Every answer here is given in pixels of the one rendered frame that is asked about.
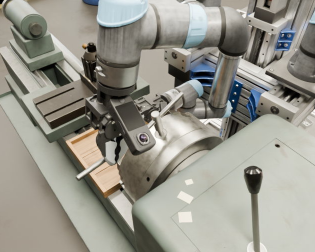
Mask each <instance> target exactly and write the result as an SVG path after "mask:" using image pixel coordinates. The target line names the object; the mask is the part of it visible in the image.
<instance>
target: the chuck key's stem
mask: <svg viewBox="0 0 315 252"><path fill-rule="evenodd" d="M151 118H152V120H153V121H155V122H156V124H155V125H154V128H155V130H156V131H157V132H158V135H159V136H161V137H162V136H163V134H164V132H163V129H164V127H163V123H162V119H161V116H160V113H159V112H158V111H153V112H152V113H151Z"/></svg>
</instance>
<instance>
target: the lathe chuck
mask: <svg viewBox="0 0 315 252"><path fill-rule="evenodd" d="M186 114H187V115H188V116H191V117H185V116H182V115H181V113H180V112H179V111H178V112H173V113H170V114H168V115H165V116H163V117H162V118H161V121H162V124H163V129H165V130H166V131H167V135H166V137H164V138H162V139H158V138H156V137H155V132H156V130H155V127H154V126H153V127H152V128H150V129H149V130H150V132H151V133H152V135H153V137H154V139H155V140H156V144H155V146H154V147H153V148H151V149H150V150H148V151H146V152H144V153H142V154H140V155H132V153H131V151H130V149H129V148H128V149H127V151H126V153H125V155H124V157H123V159H122V161H121V164H120V167H119V171H118V174H119V175H120V176H122V177H123V180H124V185H123V182H122V181H121V180H120V181H119V183H120V185H121V186H122V187H123V189H124V190H125V191H126V192H127V194H128V195H129V196H130V197H131V199H132V200H133V201H134V202H136V195H137V190H138V187H139V185H140V182H141V180H142V178H143V177H144V175H145V173H146V172H147V170H148V169H149V167H150V166H151V165H152V163H153V162H154V161H155V160H156V159H157V157H158V156H159V155H160V154H161V153H162V152H163V151H164V150H165V149H167V148H168V147H169V146H170V145H171V144H173V143H174V142H175V141H177V140H178V139H179V138H181V137H183V136H184V135H186V134H188V133H190V132H193V131H195V130H199V129H210V128H209V127H207V126H206V125H205V124H204V123H202V122H201V121H200V120H199V119H197V118H196V117H195V116H194V115H193V114H191V113H189V112H186ZM210 130H211V129H210Z"/></svg>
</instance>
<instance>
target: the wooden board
mask: <svg viewBox="0 0 315 252"><path fill-rule="evenodd" d="M98 131H99V130H98V129H97V130H94V129H93V128H91V129H89V130H87V131H85V132H83V133H81V134H79V135H77V136H75V137H73V138H71V139H70V140H68V141H66V145H67V147H68V149H69V150H70V152H71V153H72V154H73V156H74V157H75V158H76V160H77V161H78V162H79V164H80V165H81V167H82V168H83V169H84V170H86V169H87V168H88V167H90V166H91V165H93V164H94V163H96V162H97V161H98V160H100V159H101V158H103V156H102V153H101V151H100V150H99V148H98V146H97V144H96V136H97V134H98ZM88 176H89V177H90V179H91V180H92V181H93V183H94V184H95V186H96V187H97V188H98V190H99V191H100V192H101V194H102V195H103V196H104V198H107V197H108V196H110V195H111V194H113V193H114V192H116V191H118V190H119V189H121V188H122V186H121V184H120V180H121V177H120V175H119V170H118V169H117V164H116V165H113V166H110V165H109V164H108V163H107V162H105V163H103V164H102V165H101V166H99V167H98V168H96V169H95V170H94V171H92V172H91V173H89V174H88Z"/></svg>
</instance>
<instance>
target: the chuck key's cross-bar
mask: <svg viewBox="0 0 315 252"><path fill-rule="evenodd" d="M183 96H184V94H183V93H182V92H180V93H179V94H178V95H177V96H176V97H175V98H174V99H173V100H172V101H171V102H170V103H169V104H168V105H167V106H166V107H165V108H164V109H163V110H162V111H161V112H160V113H159V114H160V117H161V118H162V117H163V116H164V115H165V114H166V113H167V112H168V111H169V110H170V109H171V108H172V107H173V106H174V105H175V104H176V103H177V102H178V101H179V100H180V99H181V98H182V97H183ZM155 124H156V122H155V121H153V120H152V121H151V122H150V123H149V124H148V125H147V126H148V128H149V129H150V128H152V127H153V126H154V125H155ZM105 162H106V161H105V159H104V158H103V157H102V158H101V159H100V160H98V161H97V162H95V163H94V164H92V165H91V166H90V167H88V168H87V169H85V170H84V171H83V172H81V173H80V174H78V175H77V176H76V177H75V178H76V179H77V180H78V181H80V180H81V179H83V178H84V177H85V176H87V175H88V174H90V173H91V172H92V171H94V170H95V169H97V168H98V167H99V166H101V165H102V164H104V163H105Z"/></svg>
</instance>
